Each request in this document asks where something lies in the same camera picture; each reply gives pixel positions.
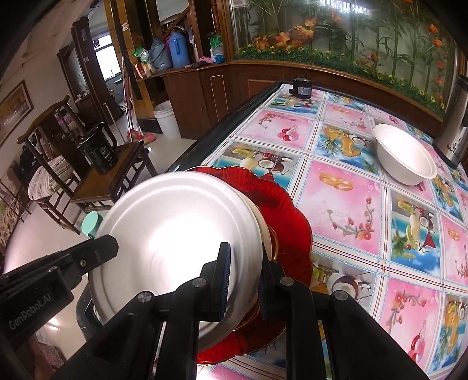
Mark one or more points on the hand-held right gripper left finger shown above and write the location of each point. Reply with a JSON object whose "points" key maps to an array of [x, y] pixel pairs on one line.
{"points": [[223, 285]]}

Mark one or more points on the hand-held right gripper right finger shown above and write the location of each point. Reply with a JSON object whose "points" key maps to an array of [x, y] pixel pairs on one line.
{"points": [[264, 292]]}

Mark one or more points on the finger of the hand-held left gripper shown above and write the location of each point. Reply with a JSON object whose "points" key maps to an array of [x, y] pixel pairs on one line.
{"points": [[91, 254]]}

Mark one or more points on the cream plate with gold rim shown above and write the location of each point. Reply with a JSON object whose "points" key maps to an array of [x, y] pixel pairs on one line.
{"points": [[270, 237]]}

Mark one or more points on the silver metal plate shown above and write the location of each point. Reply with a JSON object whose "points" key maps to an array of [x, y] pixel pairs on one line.
{"points": [[164, 234]]}

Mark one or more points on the red scalloped glass plate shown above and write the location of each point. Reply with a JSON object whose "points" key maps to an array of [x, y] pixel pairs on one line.
{"points": [[289, 219]]}

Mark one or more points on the wooden side table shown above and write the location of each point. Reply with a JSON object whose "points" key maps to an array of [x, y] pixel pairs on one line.
{"points": [[109, 182]]}

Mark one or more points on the striped seat cushion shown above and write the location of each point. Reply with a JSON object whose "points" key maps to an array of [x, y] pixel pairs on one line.
{"points": [[51, 179]]}

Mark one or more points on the black pitcher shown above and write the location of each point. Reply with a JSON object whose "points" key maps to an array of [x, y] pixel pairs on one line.
{"points": [[97, 153]]}

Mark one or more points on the printed fruit tablecloth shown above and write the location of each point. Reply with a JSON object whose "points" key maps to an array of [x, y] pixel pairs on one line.
{"points": [[347, 204]]}

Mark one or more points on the mop with pink head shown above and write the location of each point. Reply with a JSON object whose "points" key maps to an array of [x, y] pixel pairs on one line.
{"points": [[140, 138]]}

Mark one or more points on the wooden armchair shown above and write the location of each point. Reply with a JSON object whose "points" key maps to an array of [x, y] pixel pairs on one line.
{"points": [[40, 139]]}

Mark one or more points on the white plastic bucket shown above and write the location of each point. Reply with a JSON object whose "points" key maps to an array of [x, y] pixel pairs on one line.
{"points": [[166, 120]]}

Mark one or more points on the wooden cabinet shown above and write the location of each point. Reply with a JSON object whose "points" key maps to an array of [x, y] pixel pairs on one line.
{"points": [[190, 95]]}

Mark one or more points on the white bowl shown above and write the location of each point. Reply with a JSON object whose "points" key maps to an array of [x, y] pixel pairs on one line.
{"points": [[402, 153]]}

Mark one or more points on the green snack packet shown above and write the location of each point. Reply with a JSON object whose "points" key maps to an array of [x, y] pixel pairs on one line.
{"points": [[140, 54]]}

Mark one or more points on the small black device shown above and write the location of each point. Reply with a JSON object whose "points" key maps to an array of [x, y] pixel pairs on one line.
{"points": [[301, 87]]}

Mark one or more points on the grey blue kettle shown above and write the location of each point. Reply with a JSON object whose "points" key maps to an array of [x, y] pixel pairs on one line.
{"points": [[160, 56]]}

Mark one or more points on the blue thermos jug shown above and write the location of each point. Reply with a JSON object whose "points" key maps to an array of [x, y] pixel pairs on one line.
{"points": [[178, 51]]}

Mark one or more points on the white and green bag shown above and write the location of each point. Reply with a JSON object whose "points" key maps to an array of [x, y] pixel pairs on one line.
{"points": [[216, 49]]}

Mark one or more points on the steel thermal urn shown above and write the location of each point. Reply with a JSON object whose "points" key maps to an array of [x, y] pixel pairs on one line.
{"points": [[453, 131]]}

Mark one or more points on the framed wall picture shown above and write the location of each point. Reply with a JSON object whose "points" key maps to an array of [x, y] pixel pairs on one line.
{"points": [[14, 109]]}

